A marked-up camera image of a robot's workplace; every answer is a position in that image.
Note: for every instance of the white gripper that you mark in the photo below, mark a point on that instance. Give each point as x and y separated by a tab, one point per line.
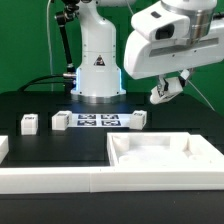
144	59

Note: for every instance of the white square table top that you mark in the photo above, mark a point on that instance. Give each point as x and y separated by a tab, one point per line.
169	149

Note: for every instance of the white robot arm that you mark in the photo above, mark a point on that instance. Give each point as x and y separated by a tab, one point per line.
98	78

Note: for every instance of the apriltag base marker sheet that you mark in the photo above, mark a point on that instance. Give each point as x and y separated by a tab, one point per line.
100	120

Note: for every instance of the white front fence bar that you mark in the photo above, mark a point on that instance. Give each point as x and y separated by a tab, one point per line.
106	179

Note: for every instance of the white left fence piece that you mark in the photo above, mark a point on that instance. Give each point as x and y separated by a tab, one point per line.
4	148

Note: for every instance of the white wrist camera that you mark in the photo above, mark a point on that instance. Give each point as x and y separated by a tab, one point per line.
157	23

